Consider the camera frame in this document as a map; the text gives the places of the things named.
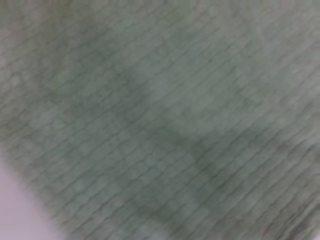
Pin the light green ribbed towel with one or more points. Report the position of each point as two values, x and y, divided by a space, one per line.
160 112

